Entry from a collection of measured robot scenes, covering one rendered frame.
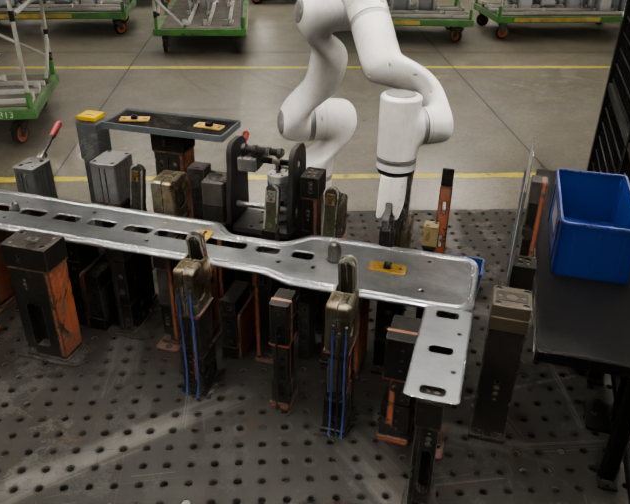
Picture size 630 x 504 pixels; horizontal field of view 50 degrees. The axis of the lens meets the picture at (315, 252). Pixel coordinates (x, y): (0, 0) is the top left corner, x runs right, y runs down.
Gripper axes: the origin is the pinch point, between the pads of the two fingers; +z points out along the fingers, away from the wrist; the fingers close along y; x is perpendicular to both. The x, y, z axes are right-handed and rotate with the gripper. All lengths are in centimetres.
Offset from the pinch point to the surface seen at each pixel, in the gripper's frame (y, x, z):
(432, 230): -10.7, 8.4, 3.7
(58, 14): -567, -488, 90
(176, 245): 5, -51, 10
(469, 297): 6.3, 19.2, 9.5
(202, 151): -284, -181, 112
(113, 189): -12, -77, 6
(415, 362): 31.9, 11.3, 9.0
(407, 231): -13.0, 2.4, 6.1
